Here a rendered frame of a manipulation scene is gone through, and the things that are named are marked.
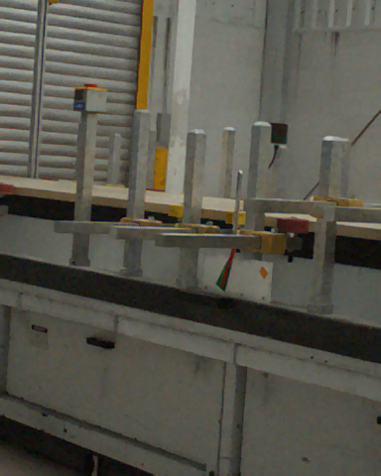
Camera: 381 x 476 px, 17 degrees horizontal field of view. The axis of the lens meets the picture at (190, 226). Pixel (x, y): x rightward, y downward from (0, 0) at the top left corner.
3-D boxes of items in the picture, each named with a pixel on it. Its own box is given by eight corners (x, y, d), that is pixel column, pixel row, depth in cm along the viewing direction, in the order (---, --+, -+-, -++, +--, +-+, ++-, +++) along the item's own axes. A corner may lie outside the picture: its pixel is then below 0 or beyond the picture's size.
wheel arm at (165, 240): (162, 251, 298) (164, 232, 298) (153, 249, 300) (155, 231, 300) (301, 253, 325) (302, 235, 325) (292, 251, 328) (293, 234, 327)
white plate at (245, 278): (267, 303, 314) (271, 263, 313) (199, 291, 334) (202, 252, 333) (269, 303, 314) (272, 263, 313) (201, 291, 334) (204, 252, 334)
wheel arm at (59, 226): (60, 236, 340) (61, 219, 339) (52, 235, 342) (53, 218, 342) (190, 239, 367) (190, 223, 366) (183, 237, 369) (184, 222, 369)
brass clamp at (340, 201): (344, 221, 293) (346, 198, 293) (304, 216, 304) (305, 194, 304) (364, 221, 297) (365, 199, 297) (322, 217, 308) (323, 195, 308)
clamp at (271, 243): (269, 254, 314) (270, 233, 314) (232, 249, 324) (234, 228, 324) (286, 254, 317) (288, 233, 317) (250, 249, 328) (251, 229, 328)
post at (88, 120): (76, 267, 379) (86, 111, 377) (67, 265, 383) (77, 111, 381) (89, 267, 382) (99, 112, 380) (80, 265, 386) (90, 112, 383)
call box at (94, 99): (85, 113, 375) (87, 86, 375) (71, 113, 381) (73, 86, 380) (105, 115, 379) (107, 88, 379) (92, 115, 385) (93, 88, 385)
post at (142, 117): (129, 283, 360) (141, 108, 357) (121, 281, 362) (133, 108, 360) (139, 283, 362) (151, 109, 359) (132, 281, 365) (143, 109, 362)
